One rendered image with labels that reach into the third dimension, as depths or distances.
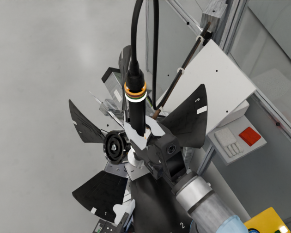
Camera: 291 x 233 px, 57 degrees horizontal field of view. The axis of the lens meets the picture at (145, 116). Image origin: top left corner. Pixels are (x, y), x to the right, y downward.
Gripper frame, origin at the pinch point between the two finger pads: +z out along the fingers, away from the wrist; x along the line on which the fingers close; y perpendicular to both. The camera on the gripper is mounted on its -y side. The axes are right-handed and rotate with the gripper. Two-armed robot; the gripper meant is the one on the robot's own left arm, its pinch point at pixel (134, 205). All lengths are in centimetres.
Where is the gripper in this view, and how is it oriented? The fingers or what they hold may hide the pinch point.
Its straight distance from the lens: 91.2
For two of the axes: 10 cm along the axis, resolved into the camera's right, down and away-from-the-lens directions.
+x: 0.9, 5.5, 8.3
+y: -9.0, -3.1, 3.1
